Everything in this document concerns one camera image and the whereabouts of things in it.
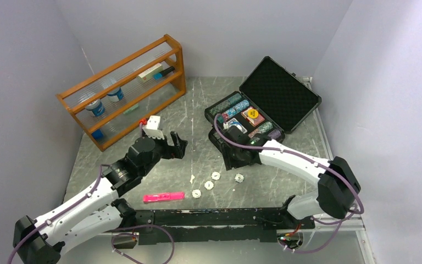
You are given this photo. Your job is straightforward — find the blue object lower shelf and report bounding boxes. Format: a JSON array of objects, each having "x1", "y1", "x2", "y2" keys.
[{"x1": 91, "y1": 129, "x2": 104, "y2": 140}]

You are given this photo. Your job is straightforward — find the blue purple chip row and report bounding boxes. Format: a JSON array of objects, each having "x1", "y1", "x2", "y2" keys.
[{"x1": 268, "y1": 129, "x2": 282, "y2": 140}]

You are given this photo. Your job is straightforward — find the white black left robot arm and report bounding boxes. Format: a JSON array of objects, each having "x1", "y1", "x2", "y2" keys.
[{"x1": 7, "y1": 131, "x2": 188, "y2": 263}]

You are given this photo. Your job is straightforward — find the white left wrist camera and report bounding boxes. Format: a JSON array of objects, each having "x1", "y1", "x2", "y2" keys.
[{"x1": 139, "y1": 115, "x2": 165, "y2": 140}]

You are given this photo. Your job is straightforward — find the blue jar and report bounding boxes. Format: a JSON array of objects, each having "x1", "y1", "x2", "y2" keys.
[
  {"x1": 85, "y1": 99, "x2": 105, "y2": 117},
  {"x1": 107, "y1": 87, "x2": 124, "y2": 102}
]

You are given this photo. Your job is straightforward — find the green blue chip row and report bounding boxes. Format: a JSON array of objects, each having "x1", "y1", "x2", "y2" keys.
[{"x1": 209, "y1": 93, "x2": 242, "y2": 115}]

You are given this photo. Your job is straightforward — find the black blue marker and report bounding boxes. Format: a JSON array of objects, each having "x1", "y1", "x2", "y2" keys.
[{"x1": 153, "y1": 66, "x2": 175, "y2": 80}]

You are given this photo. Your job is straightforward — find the white green box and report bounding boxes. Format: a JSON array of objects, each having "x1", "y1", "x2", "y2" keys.
[{"x1": 137, "y1": 63, "x2": 163, "y2": 83}]

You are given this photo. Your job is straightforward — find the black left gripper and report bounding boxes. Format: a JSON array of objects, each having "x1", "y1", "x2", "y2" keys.
[{"x1": 140, "y1": 128, "x2": 187, "y2": 177}]

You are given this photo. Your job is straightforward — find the blue card deck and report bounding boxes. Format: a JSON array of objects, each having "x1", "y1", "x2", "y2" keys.
[{"x1": 224, "y1": 118, "x2": 247, "y2": 134}]

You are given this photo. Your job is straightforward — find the black base frame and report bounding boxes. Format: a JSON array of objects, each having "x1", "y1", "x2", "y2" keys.
[{"x1": 113, "y1": 198, "x2": 315, "y2": 246}]

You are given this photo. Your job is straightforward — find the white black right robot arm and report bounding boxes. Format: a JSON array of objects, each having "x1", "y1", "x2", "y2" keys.
[{"x1": 216, "y1": 128, "x2": 365, "y2": 228}]

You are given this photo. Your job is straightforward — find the pink highlighter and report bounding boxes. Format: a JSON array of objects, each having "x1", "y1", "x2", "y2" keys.
[{"x1": 143, "y1": 192, "x2": 185, "y2": 204}]

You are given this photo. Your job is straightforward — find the black poker case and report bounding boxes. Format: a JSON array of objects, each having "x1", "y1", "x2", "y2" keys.
[{"x1": 204, "y1": 56, "x2": 321, "y2": 152}]

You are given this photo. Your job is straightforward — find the orange wooden shelf rack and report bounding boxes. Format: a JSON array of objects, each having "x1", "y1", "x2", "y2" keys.
[{"x1": 56, "y1": 34, "x2": 186, "y2": 151}]

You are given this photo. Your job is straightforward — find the red blue chip row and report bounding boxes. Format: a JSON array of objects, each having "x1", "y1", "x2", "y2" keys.
[{"x1": 218, "y1": 100, "x2": 250, "y2": 123}]

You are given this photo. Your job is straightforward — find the yellow big blind button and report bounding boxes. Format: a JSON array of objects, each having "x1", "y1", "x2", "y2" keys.
[{"x1": 247, "y1": 109, "x2": 259, "y2": 119}]

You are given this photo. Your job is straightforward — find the brown green chip row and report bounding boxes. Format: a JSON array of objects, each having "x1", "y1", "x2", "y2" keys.
[{"x1": 248, "y1": 121, "x2": 274, "y2": 138}]

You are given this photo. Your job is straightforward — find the white poker chip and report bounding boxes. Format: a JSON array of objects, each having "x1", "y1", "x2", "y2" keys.
[
  {"x1": 191, "y1": 189, "x2": 202, "y2": 199},
  {"x1": 211, "y1": 172, "x2": 221, "y2": 180},
  {"x1": 204, "y1": 181, "x2": 214, "y2": 190},
  {"x1": 234, "y1": 173, "x2": 245, "y2": 183}
]

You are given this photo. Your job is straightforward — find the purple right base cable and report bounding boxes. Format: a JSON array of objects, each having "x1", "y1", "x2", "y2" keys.
[{"x1": 278, "y1": 209, "x2": 365, "y2": 255}]

